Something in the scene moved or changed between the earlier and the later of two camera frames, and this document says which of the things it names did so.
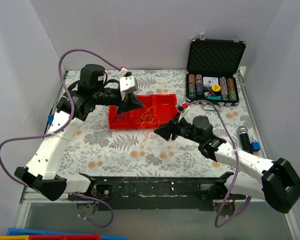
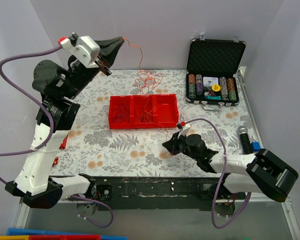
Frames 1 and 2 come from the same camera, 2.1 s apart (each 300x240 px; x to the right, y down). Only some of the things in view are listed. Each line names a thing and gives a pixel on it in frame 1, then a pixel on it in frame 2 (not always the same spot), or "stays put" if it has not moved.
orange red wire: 150,122 to 145,81
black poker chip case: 211,77 stays put
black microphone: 245,142 stays put
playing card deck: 209,81 stays put
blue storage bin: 16,231 stays put
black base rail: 163,193 stays put
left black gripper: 125,102 to 101,64
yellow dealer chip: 216,88 stays put
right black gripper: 174,130 to 176,144
